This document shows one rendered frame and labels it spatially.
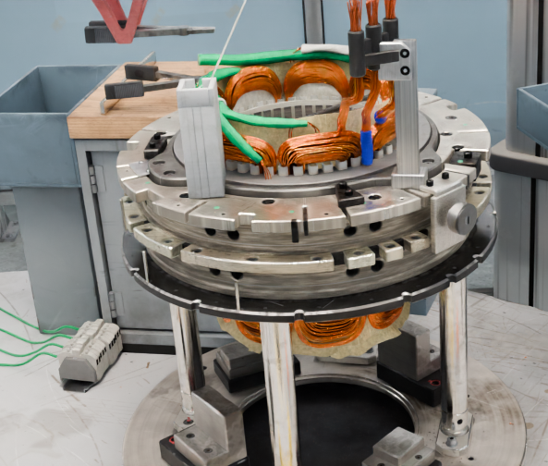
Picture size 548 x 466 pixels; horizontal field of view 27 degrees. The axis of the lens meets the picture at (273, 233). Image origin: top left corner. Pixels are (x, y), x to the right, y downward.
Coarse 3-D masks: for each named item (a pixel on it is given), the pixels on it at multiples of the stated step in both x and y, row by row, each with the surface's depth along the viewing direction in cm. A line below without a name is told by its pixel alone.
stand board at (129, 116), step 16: (160, 64) 135; (176, 64) 134; (192, 64) 134; (112, 80) 130; (144, 80) 129; (160, 80) 129; (96, 96) 126; (144, 96) 124; (160, 96) 124; (176, 96) 123; (80, 112) 121; (96, 112) 121; (112, 112) 120; (128, 112) 120; (144, 112) 120; (160, 112) 119; (80, 128) 120; (96, 128) 120; (112, 128) 120; (128, 128) 119
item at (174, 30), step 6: (138, 30) 112; (144, 30) 112; (150, 30) 112; (156, 30) 112; (162, 30) 112; (168, 30) 112; (174, 30) 112; (138, 36) 112; (144, 36) 112; (150, 36) 112
